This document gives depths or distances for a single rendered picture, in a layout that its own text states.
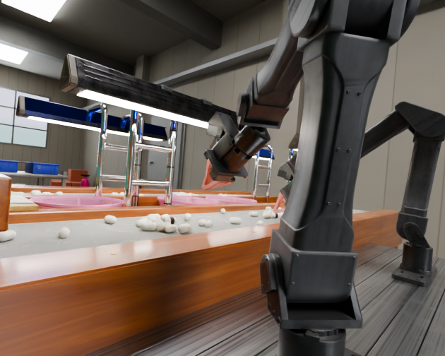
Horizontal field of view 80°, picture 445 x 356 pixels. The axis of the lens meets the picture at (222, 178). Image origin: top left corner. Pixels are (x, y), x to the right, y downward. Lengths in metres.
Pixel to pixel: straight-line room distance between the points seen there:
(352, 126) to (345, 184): 0.05
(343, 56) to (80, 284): 0.35
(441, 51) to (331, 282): 2.79
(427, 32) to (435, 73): 0.38
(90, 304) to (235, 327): 0.20
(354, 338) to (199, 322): 0.22
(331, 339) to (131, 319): 0.24
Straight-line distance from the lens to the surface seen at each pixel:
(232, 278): 0.51
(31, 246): 0.56
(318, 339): 0.29
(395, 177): 2.80
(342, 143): 0.26
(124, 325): 0.40
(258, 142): 0.53
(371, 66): 0.28
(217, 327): 0.43
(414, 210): 0.84
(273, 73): 0.42
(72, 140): 9.16
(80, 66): 0.68
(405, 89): 2.94
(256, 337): 0.42
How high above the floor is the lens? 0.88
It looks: level
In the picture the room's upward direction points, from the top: 5 degrees clockwise
